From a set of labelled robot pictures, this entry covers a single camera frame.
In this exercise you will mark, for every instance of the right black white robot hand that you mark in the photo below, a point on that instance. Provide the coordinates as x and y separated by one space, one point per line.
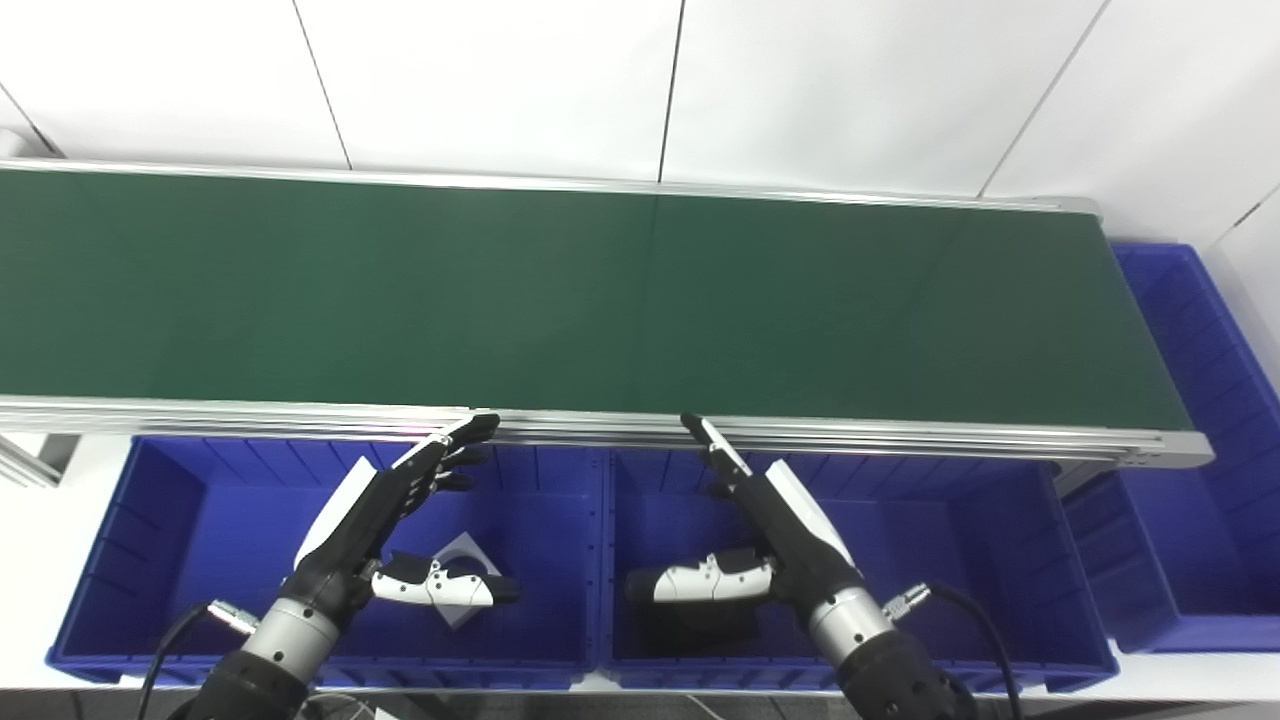
800 550

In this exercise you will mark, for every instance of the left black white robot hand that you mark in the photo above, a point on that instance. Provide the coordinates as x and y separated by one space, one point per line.
360 530

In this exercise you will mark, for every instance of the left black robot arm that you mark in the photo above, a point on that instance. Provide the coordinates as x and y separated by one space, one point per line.
270 660

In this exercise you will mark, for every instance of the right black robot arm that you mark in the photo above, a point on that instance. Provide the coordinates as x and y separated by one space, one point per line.
890 670

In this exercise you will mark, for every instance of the white square part with hole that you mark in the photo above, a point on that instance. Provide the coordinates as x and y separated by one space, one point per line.
468 553

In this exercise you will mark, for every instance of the blue plastic bin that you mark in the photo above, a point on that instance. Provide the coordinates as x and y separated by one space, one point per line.
220 540
1200 520
950 560

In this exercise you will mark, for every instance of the aluminium conveyor leg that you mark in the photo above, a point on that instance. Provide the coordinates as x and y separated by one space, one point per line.
35 460

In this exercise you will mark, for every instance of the green conveyor belt aluminium frame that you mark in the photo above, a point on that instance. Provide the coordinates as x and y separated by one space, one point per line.
600 300

